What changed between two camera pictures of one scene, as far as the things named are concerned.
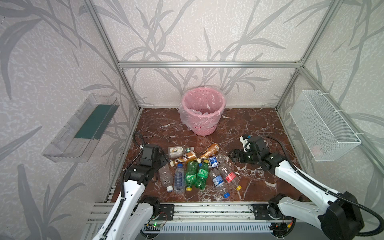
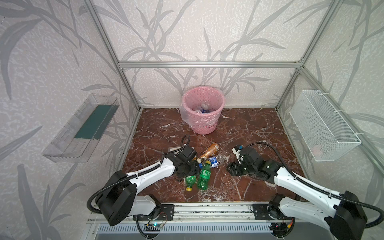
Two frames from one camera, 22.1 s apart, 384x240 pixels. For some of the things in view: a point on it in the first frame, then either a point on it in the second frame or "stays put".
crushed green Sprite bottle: x=192 y=170 stays put
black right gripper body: x=243 y=154 -> x=236 y=169
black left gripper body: x=162 y=160 -> x=186 y=169
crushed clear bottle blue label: x=219 y=161 stays put
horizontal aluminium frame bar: x=209 y=64 stays put
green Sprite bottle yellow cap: x=202 y=175 stays put
